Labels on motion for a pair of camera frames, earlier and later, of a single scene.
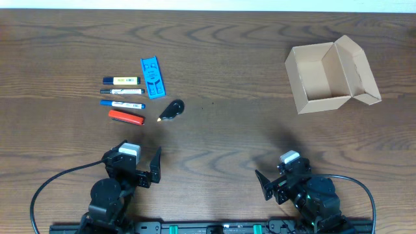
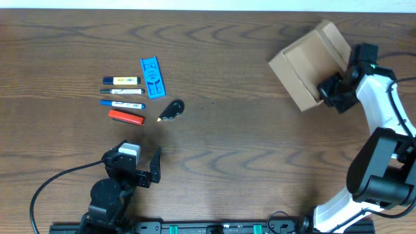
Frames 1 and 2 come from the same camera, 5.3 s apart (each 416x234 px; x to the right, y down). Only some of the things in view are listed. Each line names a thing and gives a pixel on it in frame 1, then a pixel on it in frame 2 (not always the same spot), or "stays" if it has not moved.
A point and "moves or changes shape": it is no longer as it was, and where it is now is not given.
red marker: x=127 y=117 stays
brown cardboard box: x=322 y=77 moves or changes shape
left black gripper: x=143 y=179 stays
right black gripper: x=280 y=186 → x=340 y=105
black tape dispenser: x=175 y=108 stays
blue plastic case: x=154 y=77 stays
